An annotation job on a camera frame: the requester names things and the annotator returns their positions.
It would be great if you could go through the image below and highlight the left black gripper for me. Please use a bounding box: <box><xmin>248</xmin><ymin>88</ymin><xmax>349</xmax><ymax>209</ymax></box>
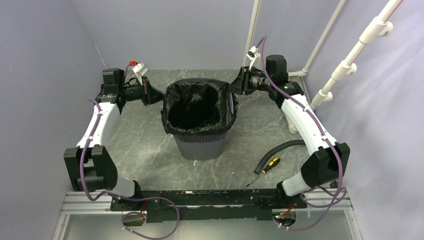
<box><xmin>119</xmin><ymin>76</ymin><xmax>167</xmax><ymax>106</ymax></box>

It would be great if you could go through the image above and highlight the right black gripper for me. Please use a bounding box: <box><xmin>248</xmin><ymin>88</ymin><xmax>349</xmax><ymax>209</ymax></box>
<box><xmin>225</xmin><ymin>66</ymin><xmax>273</xmax><ymax>96</ymax></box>

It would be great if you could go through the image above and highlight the black trash bag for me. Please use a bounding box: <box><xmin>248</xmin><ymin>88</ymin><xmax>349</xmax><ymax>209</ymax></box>
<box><xmin>161</xmin><ymin>78</ymin><xmax>239</xmax><ymax>136</ymax></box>

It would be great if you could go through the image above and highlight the grey mesh trash bin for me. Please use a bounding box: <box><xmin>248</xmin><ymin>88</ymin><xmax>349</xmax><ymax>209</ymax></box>
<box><xmin>163</xmin><ymin>77</ymin><xmax>239</xmax><ymax>162</ymax></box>

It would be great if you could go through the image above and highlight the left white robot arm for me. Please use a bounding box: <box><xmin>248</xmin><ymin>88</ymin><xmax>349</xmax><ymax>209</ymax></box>
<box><xmin>63</xmin><ymin>62</ymin><xmax>164</xmax><ymax>210</ymax></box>

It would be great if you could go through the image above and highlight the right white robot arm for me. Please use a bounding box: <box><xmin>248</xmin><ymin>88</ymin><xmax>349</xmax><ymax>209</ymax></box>
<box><xmin>229</xmin><ymin>50</ymin><xmax>350</xmax><ymax>208</ymax></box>

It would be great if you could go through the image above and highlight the yellow black screwdriver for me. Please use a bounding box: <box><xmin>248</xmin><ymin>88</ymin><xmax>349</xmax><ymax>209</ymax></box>
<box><xmin>246</xmin><ymin>157</ymin><xmax>281</xmax><ymax>187</ymax></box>

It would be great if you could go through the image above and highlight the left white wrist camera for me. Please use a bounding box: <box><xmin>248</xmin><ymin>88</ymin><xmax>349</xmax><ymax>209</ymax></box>
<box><xmin>127</xmin><ymin>60</ymin><xmax>149</xmax><ymax>86</ymax></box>

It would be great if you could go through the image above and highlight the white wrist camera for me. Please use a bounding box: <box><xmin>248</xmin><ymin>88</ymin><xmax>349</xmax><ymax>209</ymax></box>
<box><xmin>246</xmin><ymin>46</ymin><xmax>261</xmax><ymax>70</ymax></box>
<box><xmin>127</xmin><ymin>60</ymin><xmax>149</xmax><ymax>86</ymax></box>

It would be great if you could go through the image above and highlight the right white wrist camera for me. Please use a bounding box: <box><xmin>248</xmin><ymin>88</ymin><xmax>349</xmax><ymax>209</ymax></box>
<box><xmin>246</xmin><ymin>46</ymin><xmax>261</xmax><ymax>70</ymax></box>

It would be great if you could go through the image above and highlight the black corrugated hose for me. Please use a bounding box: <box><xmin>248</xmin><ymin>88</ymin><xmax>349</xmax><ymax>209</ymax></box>
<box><xmin>254</xmin><ymin>139</ymin><xmax>307</xmax><ymax>175</ymax></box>

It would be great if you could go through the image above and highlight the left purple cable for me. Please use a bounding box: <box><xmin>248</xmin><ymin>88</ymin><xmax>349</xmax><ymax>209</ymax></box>
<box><xmin>79</xmin><ymin>62</ymin><xmax>181</xmax><ymax>240</ymax></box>

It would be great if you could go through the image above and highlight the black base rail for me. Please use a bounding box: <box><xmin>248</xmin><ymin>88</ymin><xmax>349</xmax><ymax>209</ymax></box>
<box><xmin>109</xmin><ymin>188</ymin><xmax>308</xmax><ymax>223</ymax></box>

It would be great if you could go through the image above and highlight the aluminium extrusion rail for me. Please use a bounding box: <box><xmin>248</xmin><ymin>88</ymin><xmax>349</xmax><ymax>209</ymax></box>
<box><xmin>60</xmin><ymin>191</ymin><xmax>112</xmax><ymax>215</ymax></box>

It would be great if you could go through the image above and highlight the white PVC pipe frame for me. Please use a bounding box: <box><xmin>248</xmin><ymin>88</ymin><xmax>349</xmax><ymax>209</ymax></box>
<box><xmin>253</xmin><ymin>0</ymin><xmax>422</xmax><ymax>139</ymax></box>

